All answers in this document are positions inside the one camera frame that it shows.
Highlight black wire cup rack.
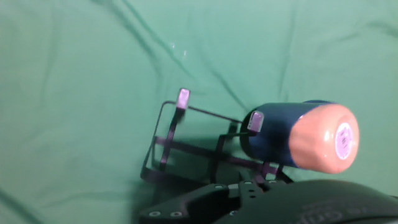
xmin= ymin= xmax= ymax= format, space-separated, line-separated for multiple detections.
xmin=139 ymin=88 xmax=295 ymax=184

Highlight blue cup with tan base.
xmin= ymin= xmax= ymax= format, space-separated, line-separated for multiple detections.
xmin=239 ymin=100 xmax=361 ymax=175

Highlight green cloth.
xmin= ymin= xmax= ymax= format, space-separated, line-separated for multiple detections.
xmin=0 ymin=0 xmax=398 ymax=224

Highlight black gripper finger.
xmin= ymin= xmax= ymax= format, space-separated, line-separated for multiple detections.
xmin=138 ymin=182 xmax=242 ymax=224

